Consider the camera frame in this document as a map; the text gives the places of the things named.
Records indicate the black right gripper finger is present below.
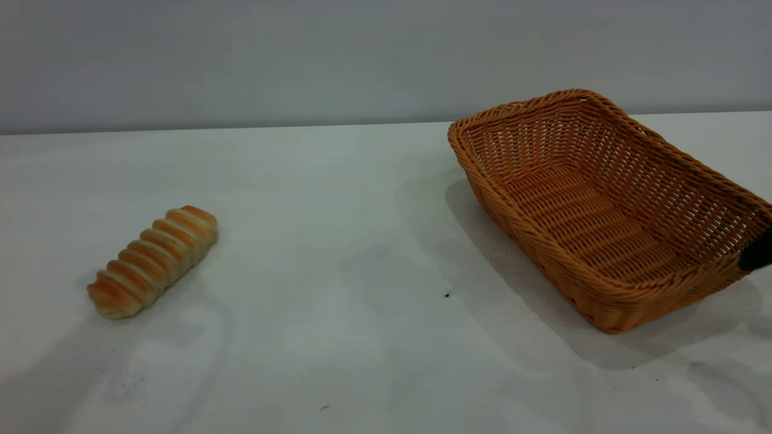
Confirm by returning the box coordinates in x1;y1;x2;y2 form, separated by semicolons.
739;232;772;272

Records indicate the orange woven wicker basket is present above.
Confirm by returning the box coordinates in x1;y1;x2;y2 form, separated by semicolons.
448;89;772;334

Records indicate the long ridged bread loaf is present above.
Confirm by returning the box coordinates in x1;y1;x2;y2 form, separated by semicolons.
87;206;218;320

